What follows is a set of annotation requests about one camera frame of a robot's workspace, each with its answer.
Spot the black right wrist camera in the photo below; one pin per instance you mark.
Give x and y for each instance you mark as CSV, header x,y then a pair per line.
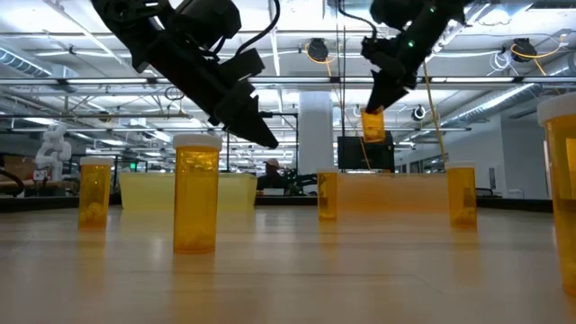
x,y
375,51

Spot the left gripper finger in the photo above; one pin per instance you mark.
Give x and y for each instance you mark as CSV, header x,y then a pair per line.
x,y
245,121

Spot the narrow amber pill bottle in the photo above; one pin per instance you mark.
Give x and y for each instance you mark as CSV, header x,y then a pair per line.
x,y
562,180
461,193
327,198
95,198
196,202

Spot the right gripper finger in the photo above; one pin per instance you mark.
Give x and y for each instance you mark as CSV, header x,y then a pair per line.
x,y
382,92

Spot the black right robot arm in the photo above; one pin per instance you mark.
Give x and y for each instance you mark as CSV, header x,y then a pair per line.
x,y
423,9

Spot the white structural column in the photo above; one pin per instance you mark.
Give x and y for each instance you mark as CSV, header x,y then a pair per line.
x,y
315,117

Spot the black background rig frame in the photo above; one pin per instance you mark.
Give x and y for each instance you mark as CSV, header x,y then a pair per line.
x,y
268,115

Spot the wide amber pill bottle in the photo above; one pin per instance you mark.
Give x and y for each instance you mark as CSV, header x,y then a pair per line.
x,y
373,128

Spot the person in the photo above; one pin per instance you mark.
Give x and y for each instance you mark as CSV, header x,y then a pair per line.
x,y
271,177

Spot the yellow translucent plastic bin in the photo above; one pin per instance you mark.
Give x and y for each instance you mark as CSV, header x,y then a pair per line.
x,y
144,193

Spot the black background robot arm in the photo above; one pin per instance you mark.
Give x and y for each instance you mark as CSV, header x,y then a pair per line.
x,y
299,182

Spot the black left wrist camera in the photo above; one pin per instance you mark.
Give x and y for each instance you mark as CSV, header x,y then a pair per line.
x,y
243,65

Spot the silver ventilation duct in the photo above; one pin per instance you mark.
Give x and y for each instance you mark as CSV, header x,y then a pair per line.
x,y
22,63
495,105

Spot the orange translucent plastic bin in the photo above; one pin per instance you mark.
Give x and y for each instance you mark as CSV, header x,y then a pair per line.
x,y
391,193

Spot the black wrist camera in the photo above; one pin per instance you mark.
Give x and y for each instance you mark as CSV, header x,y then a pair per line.
x,y
375,51
243,65

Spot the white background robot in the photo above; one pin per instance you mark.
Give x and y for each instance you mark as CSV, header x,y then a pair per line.
x,y
51,148

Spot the long linear ceiling light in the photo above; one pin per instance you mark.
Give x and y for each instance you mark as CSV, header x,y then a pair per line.
x,y
315,80

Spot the brown cardboard box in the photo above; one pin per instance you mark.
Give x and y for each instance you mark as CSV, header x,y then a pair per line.
x,y
20,167

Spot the black office chair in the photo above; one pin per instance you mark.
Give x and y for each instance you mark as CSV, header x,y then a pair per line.
x,y
485,192

